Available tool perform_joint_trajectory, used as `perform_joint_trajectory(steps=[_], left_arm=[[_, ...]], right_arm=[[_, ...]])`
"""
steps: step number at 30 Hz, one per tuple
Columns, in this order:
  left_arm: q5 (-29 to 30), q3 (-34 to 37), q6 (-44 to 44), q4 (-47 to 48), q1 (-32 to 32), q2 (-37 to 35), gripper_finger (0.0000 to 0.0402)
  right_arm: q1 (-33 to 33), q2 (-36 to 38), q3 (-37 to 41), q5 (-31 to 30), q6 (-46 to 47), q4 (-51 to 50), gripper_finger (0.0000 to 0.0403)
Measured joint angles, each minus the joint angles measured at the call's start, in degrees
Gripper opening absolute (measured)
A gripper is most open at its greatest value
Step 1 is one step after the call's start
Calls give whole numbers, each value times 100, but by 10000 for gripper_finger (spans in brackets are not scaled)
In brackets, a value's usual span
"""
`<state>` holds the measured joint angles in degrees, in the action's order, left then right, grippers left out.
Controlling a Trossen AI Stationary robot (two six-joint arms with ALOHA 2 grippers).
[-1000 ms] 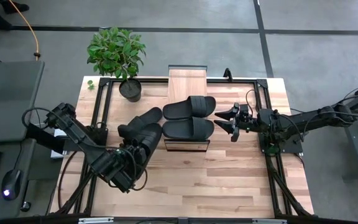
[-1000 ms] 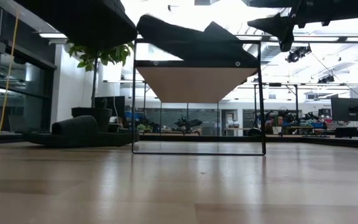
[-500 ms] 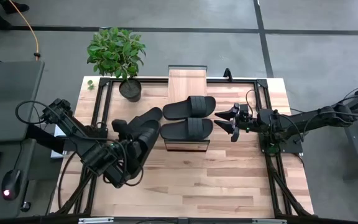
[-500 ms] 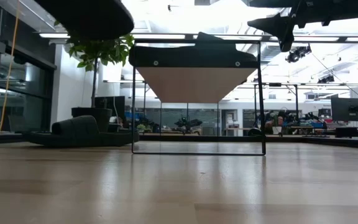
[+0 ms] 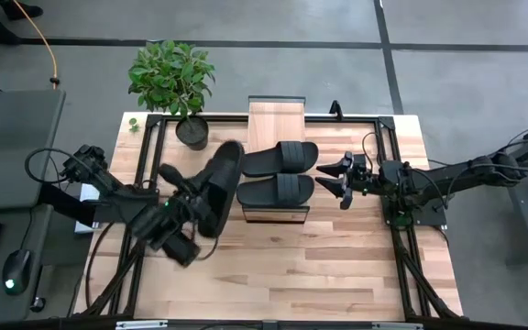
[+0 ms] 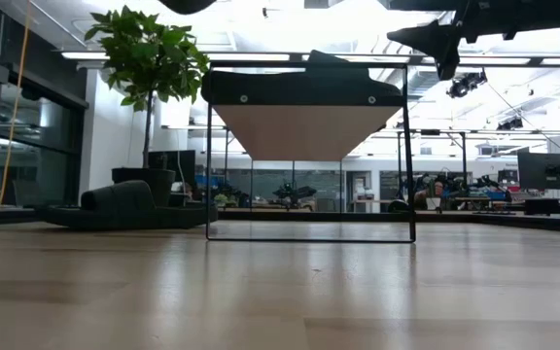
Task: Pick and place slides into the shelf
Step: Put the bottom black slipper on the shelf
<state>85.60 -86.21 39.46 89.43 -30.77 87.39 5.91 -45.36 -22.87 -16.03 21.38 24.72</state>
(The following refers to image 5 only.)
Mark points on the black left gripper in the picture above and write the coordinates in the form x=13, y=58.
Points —
x=188, y=201

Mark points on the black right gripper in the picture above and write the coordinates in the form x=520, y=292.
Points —
x=365, y=176

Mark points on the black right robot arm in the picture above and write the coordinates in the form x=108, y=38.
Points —
x=452, y=176

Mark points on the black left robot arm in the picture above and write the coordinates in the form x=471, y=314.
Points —
x=122, y=194

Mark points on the white box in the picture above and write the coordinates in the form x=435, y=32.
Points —
x=89, y=192

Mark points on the green plant in black pot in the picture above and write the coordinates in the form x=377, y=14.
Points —
x=172, y=78

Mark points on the black round knob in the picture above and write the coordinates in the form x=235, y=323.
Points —
x=38, y=304

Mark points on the black computer mouse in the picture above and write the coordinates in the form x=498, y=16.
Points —
x=16, y=270

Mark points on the person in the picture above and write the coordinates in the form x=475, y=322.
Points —
x=21, y=10

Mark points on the black aluminium rig frame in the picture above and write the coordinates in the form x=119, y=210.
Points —
x=360, y=120

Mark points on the black triangular bracket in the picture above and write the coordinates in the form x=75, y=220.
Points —
x=336, y=111

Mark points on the black frame wooden top shelf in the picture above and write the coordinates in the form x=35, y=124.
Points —
x=275, y=124

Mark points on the silver bracket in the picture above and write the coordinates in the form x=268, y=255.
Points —
x=142, y=325
x=397, y=326

